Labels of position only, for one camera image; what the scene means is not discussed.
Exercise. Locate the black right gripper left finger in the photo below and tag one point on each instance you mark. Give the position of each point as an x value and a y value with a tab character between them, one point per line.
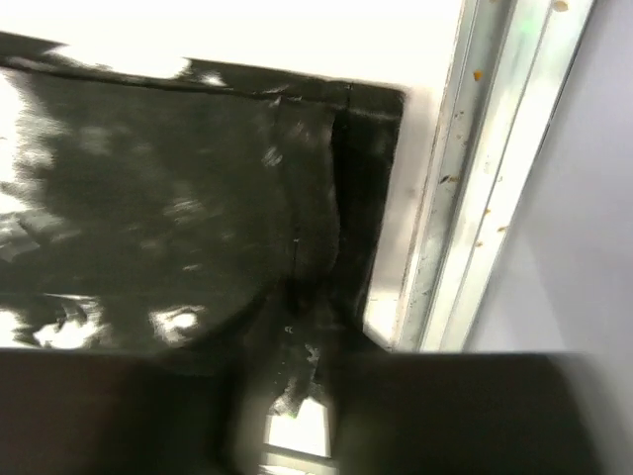
137	383

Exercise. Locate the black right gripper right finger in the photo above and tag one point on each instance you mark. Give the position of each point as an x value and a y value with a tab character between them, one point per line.
466	413

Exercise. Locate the black white tie-dye trousers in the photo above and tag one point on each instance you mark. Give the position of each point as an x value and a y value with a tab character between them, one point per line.
186	210

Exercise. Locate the aluminium table frame rails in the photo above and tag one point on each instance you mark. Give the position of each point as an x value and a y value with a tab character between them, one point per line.
445	223

